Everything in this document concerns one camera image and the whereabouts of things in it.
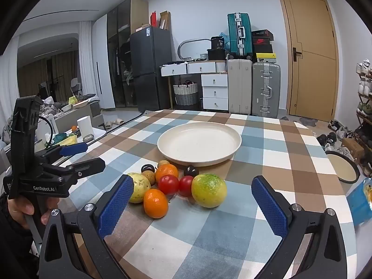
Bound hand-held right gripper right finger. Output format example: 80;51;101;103
251;176;348;279

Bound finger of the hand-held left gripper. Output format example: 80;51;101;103
41;157;106;181
35;143;88;165

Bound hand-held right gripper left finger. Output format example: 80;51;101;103
38;174;136;279

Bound yellow lemon back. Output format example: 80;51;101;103
127;172;152;204

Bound orange tangerine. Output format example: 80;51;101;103
155;163;179;183
143;189;169;219

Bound red tomato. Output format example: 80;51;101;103
158;175;180;196
178;176;195;197

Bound yellow-green lemon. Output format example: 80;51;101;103
191;173;227;209

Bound cream round plate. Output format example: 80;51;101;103
157;122;242;167

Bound person's left forearm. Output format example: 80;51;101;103
0;192;40;279

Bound person's left hand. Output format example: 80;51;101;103
6;196;60;226

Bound cluttered side table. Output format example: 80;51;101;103
33;93;106;166

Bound white cylinder cup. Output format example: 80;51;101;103
77;116;93;143

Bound checkered tablecloth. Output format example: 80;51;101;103
62;110;358;279

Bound white office chair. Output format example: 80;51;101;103
70;77;84;97

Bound round black-rimmed basin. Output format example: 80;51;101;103
325;150;361;184

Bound white wardrobe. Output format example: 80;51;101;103
91;14;115;109

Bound blue packet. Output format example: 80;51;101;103
346;177;372;226

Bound white curtain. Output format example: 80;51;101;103
78;20;96;95

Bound scattered loose shoes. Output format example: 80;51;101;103
316;119;353;153

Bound small cardboard box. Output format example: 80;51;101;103
341;137;364;160

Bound dark glass wardrobe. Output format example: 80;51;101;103
106;0;149;109

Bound dark grey fridge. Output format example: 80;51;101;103
129;26;173;112

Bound silver suitcase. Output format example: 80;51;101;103
251;62;281;119

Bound wicker basket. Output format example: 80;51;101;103
173;80;199;106

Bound beige suitcase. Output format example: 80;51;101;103
227;59;253;115

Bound wooden shoe rack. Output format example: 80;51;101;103
355;61;372;178

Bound white dressing table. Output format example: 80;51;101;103
160;60;229;111

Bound wooden door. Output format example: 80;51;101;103
276;0;340;123

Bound yellow shoe box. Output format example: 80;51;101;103
253;53;276;63

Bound rows of sneakers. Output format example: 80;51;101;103
356;60;372;117

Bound brown cardboard box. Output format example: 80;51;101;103
159;11;171;31

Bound arched mirror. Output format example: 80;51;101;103
177;39;216;61

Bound black storage box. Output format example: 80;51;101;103
207;48;226;61

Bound black shoe box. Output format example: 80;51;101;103
251;30;274;40

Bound blue plastic bag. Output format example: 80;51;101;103
218;31;231;50

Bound teal suitcase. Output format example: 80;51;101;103
227;13;253;59

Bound black cable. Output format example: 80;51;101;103
38;116;55;146

